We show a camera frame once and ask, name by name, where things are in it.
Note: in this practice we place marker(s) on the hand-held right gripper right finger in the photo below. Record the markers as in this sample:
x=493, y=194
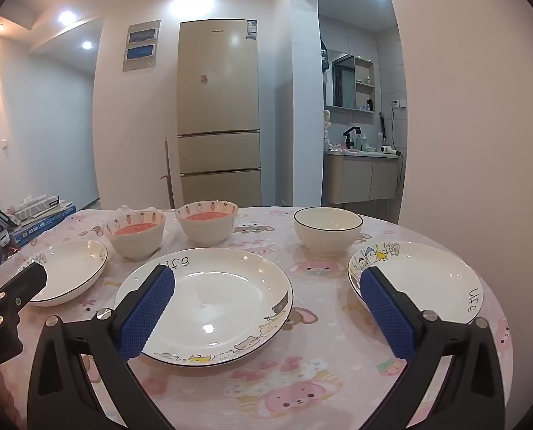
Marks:
x=385, y=313

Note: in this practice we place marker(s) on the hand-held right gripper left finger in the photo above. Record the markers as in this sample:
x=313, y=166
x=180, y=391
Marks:
x=148, y=313

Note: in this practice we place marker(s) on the white plate black rim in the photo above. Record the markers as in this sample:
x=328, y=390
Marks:
x=69, y=268

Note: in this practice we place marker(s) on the white plate colourful animal print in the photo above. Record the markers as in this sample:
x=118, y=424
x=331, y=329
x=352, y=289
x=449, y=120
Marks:
x=427, y=277

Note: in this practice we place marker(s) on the carrot print bowl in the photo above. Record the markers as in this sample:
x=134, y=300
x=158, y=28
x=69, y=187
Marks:
x=134, y=242
x=206, y=230

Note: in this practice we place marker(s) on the white plate cat print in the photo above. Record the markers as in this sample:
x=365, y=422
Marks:
x=221, y=295

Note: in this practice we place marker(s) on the white ribbed bowl black rim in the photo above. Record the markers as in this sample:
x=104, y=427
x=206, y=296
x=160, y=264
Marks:
x=327, y=237

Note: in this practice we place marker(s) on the blue book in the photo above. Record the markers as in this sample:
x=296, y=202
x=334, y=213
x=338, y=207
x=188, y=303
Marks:
x=38, y=229

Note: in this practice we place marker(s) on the white box black label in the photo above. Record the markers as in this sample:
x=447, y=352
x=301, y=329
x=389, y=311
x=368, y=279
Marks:
x=33, y=204

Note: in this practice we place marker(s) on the pale green book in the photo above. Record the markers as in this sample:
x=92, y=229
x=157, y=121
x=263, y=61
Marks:
x=56, y=208

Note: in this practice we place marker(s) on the pink printed tablecloth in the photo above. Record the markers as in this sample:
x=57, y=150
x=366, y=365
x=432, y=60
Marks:
x=320, y=367

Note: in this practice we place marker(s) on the beige vanity cabinet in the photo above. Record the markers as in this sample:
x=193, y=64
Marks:
x=360, y=174

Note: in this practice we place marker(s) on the white hair dryer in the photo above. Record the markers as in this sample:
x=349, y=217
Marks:
x=388, y=149

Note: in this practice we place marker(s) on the green bottle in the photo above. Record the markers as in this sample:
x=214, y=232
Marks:
x=362, y=142

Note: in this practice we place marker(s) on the black faucet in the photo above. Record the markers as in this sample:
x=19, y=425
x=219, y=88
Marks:
x=349, y=136

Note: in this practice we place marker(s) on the black hair styling tool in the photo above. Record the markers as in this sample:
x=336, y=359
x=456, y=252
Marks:
x=383, y=125

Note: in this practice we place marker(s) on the pale plush toy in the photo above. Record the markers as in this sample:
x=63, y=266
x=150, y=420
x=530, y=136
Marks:
x=328, y=125

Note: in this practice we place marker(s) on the beige refrigerator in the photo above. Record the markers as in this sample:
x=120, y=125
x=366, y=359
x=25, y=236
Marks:
x=219, y=107

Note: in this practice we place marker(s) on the bathroom mirror cabinet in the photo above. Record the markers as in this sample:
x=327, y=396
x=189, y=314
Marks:
x=345, y=80

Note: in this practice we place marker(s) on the dark hanging cloth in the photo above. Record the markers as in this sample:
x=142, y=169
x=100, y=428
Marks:
x=324, y=60

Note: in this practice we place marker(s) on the white wall socket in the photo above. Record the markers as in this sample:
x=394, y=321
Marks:
x=397, y=104

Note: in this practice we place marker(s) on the grey wall electrical panel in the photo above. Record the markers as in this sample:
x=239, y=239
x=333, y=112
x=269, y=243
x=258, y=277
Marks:
x=141, y=45

